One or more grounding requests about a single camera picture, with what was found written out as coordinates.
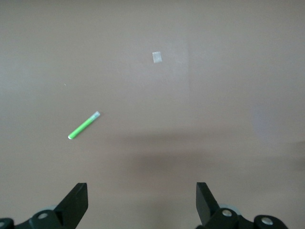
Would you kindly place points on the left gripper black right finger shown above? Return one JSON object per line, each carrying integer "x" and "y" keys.
{"x": 206, "y": 205}

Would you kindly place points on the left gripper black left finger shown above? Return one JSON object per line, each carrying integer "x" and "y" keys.
{"x": 71, "y": 207}

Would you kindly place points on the green highlighter pen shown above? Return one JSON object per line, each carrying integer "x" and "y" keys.
{"x": 81, "y": 127}

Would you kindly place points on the white tape piece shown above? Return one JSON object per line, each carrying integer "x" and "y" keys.
{"x": 157, "y": 57}

